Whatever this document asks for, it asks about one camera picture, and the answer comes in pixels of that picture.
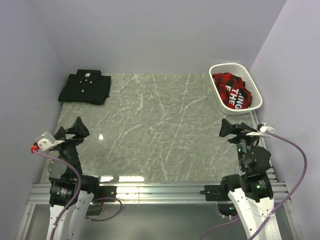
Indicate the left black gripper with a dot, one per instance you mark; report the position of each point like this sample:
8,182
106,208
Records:
79,129

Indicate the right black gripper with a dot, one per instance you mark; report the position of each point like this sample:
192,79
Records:
241,129

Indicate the red black plaid shirt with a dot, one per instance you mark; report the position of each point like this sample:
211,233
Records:
232,91

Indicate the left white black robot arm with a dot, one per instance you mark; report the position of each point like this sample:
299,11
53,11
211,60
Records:
71,191

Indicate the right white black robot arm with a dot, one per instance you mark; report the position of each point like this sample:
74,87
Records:
251,192

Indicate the folded black button shirt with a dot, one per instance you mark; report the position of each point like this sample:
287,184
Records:
86,86

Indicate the white plastic mesh basket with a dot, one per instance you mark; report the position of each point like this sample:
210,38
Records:
239,71

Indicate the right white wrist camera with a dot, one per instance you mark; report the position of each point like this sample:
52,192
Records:
262,131

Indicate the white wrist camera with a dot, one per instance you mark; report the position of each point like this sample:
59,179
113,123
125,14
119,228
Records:
45,142
262,131

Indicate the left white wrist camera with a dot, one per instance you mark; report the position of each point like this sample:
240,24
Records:
45,142

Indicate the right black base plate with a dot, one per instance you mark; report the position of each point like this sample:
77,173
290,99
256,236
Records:
212,193

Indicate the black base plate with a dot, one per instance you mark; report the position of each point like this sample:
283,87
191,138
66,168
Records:
212,193
106,191

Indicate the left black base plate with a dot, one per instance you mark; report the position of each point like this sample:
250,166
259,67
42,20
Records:
106,191

